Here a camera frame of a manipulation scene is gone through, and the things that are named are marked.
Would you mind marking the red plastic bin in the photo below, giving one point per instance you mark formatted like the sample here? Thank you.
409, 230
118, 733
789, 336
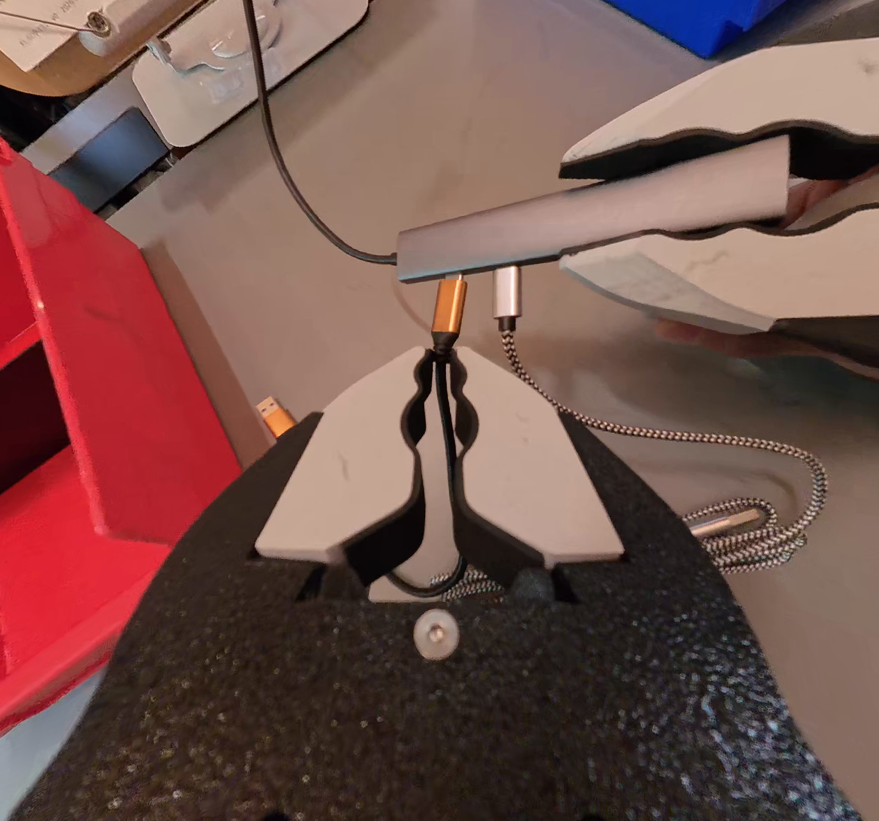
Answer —
137, 354

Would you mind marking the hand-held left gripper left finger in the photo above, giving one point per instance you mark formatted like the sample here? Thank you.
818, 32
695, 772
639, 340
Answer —
329, 471

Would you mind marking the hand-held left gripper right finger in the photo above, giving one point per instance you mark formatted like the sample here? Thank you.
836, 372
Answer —
535, 471

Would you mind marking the person's right hand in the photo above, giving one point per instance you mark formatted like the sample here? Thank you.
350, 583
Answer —
831, 200

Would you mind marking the dark flat object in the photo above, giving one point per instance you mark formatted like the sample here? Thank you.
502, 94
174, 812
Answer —
117, 155

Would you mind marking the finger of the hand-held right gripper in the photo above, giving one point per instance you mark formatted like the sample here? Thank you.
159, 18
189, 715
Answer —
755, 93
721, 279

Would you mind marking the silver document stand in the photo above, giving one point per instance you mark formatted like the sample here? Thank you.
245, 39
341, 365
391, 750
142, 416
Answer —
316, 4

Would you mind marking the grey usb hub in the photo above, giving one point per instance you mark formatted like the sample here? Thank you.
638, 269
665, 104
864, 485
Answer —
549, 224

